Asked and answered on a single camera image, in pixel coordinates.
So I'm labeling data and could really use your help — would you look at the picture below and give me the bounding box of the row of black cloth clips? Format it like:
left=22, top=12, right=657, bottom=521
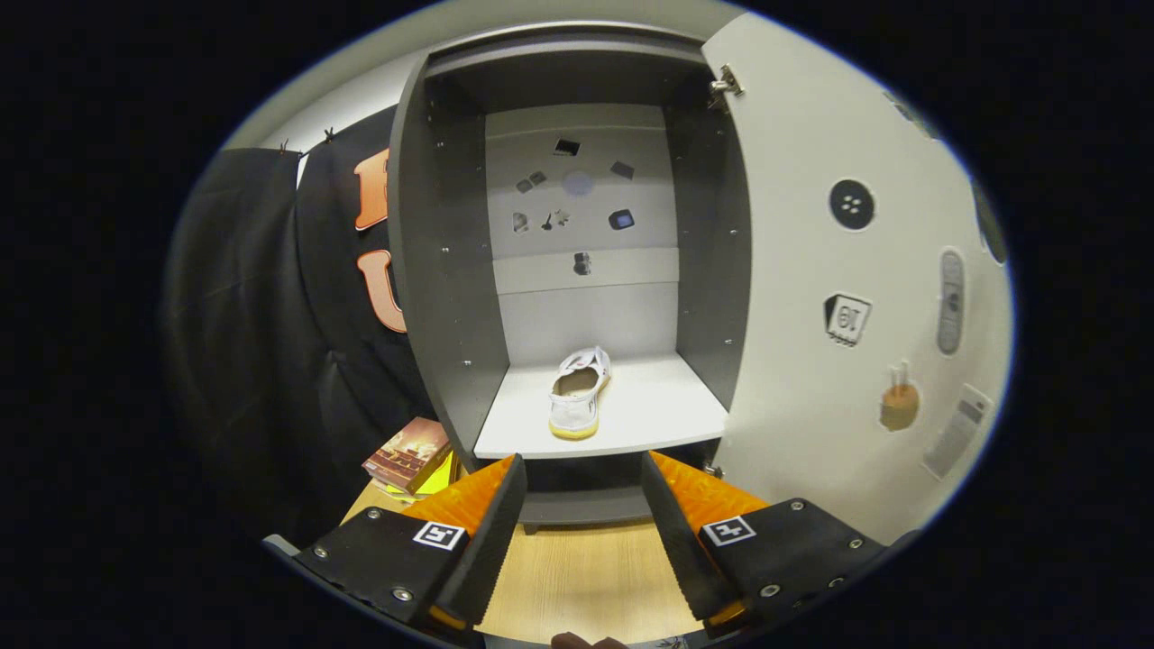
left=278, top=126, right=336, bottom=156

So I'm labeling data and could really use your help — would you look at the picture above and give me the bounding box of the white canvas shoe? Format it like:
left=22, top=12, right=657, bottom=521
left=548, top=346, right=612, bottom=441

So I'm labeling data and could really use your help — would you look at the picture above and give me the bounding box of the white cabinet shelf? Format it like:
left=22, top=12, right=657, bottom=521
left=473, top=352, right=729, bottom=461

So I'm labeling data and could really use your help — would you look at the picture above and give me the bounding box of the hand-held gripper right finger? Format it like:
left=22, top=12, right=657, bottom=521
left=639, top=450, right=889, bottom=630

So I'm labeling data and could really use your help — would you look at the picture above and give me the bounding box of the black backdrop cloth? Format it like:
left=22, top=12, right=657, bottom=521
left=162, top=104, right=438, bottom=542

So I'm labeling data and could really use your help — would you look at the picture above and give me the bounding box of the brown book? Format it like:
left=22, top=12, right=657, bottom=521
left=362, top=416, right=452, bottom=495

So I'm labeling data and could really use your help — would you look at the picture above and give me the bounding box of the dark grey shoe cabinet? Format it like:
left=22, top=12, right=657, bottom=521
left=388, top=23, right=754, bottom=535

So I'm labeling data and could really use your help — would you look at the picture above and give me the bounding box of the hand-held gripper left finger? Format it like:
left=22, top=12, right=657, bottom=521
left=294, top=453, right=529, bottom=632

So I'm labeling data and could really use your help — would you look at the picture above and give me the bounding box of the yellow book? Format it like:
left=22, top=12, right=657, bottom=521
left=379, top=451, right=461, bottom=501

